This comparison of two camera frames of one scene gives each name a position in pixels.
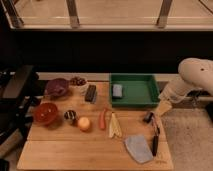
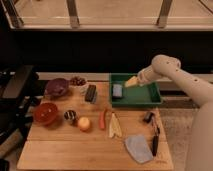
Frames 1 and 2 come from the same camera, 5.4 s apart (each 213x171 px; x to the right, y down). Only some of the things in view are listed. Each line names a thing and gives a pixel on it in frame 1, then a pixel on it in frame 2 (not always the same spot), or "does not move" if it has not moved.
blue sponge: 117,90 does not move
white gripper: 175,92 to 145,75
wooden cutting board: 90,134 does not move
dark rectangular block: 91,94 does not move
